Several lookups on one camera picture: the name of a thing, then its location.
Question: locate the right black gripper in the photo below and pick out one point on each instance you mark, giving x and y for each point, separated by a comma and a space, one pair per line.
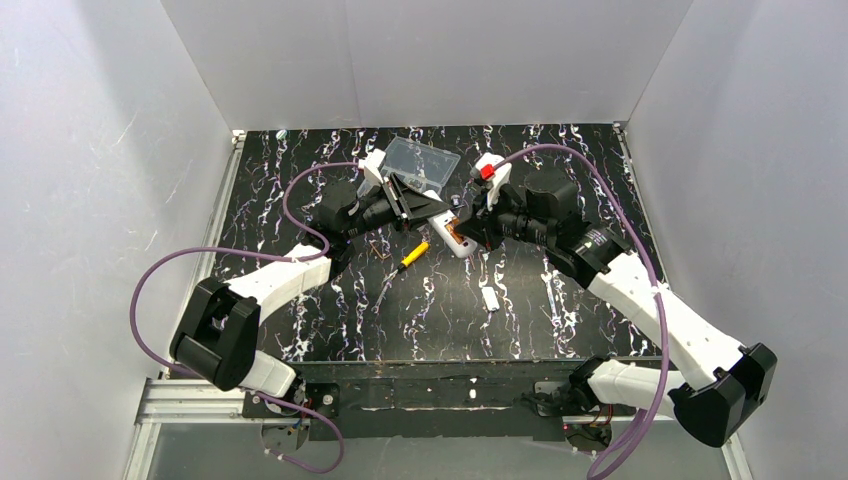
494, 221

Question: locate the orange battery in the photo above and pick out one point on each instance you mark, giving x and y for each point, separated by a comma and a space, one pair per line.
457, 237

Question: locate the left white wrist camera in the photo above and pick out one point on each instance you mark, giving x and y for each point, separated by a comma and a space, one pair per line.
370, 167

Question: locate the clear plastic parts organizer box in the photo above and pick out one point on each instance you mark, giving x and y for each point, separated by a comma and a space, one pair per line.
423, 167

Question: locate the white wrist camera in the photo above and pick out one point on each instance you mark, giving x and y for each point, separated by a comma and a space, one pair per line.
491, 172
370, 167

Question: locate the white remote control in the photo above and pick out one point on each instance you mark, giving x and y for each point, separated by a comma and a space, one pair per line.
444, 225

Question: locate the yellow handled screwdriver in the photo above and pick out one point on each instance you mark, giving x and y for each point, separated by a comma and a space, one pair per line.
404, 264

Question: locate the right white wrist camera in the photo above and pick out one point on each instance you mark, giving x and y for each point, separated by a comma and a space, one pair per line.
491, 172

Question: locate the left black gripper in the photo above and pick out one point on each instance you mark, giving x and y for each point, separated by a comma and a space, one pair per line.
395, 205

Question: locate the white battery cover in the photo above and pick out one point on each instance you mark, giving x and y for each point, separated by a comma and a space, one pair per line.
490, 299

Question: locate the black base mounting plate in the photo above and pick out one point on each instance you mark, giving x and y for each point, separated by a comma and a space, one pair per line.
449, 399

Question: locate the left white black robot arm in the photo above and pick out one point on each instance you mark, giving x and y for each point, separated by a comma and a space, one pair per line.
217, 336

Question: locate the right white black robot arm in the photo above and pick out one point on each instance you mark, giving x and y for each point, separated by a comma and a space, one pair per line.
716, 383

